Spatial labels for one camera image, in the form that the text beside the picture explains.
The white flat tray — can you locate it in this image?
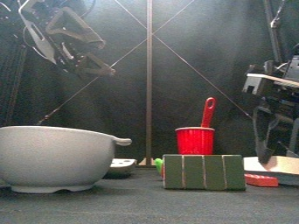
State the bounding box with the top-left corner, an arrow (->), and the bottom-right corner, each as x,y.
244,155 -> 299,178

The red ribbed toy cup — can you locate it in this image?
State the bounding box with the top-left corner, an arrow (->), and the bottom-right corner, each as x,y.
174,126 -> 217,156

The thin diagonal brace wire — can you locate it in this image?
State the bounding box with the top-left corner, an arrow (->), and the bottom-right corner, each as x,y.
114,0 -> 254,119
37,0 -> 197,126

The large white handled bowl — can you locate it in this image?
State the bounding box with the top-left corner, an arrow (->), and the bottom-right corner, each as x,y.
0,125 -> 134,194

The flat red toy brick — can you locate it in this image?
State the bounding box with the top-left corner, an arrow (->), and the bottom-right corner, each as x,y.
244,173 -> 281,188

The green striped toy block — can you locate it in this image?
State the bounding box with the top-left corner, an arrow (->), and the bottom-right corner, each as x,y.
162,153 -> 249,192

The red toy utensil handle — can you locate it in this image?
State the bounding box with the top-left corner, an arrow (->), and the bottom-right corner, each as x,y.
201,96 -> 218,129

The small bright green toy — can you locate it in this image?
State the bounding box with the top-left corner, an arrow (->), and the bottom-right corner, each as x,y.
154,157 -> 165,175

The vertical metal frame pole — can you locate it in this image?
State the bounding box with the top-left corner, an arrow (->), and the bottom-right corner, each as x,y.
138,0 -> 158,168

